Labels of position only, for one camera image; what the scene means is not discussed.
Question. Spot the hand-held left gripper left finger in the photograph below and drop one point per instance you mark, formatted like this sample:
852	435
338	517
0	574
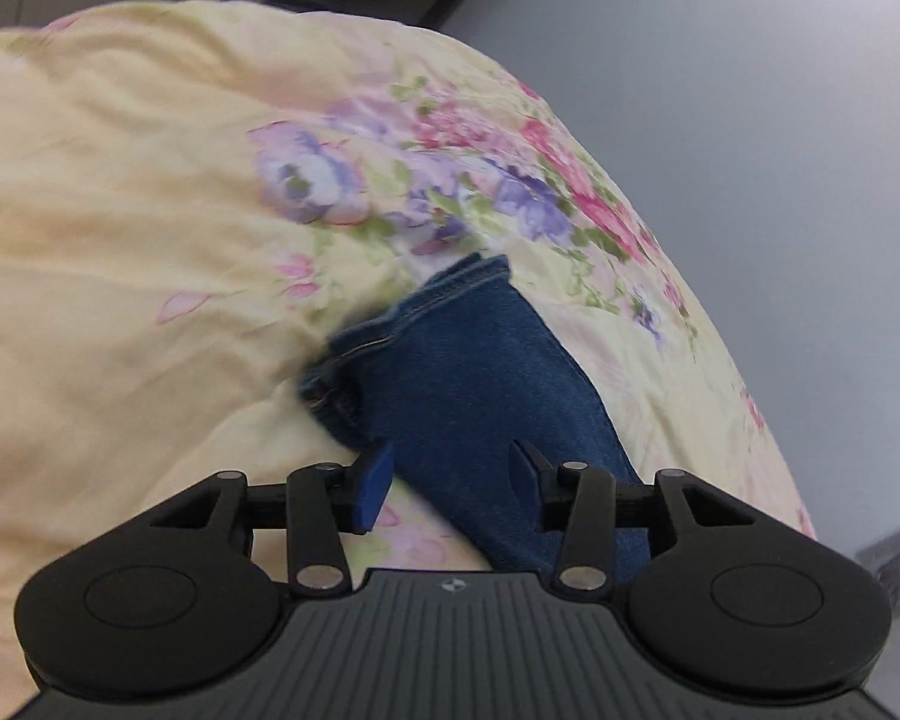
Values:
371	484

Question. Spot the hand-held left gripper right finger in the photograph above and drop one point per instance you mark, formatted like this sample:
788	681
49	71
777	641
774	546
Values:
523	484

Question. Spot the blue denim pants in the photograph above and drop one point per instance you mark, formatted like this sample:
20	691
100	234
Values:
480	390

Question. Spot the yellow floral blanket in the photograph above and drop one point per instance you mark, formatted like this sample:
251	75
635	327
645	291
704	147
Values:
135	255

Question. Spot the grey-green curtain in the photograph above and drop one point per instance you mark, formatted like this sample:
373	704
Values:
896	551

